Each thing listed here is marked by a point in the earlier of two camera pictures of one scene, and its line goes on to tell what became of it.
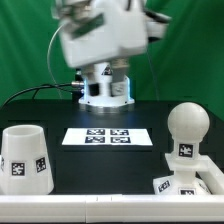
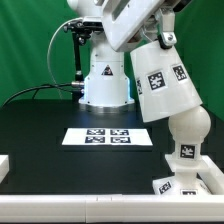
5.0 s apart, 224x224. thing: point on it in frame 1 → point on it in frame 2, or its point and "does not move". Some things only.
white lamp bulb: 187,124 does not move
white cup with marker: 25,167 → 163,83
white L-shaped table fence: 123,208 does not move
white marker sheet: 106,136 does not move
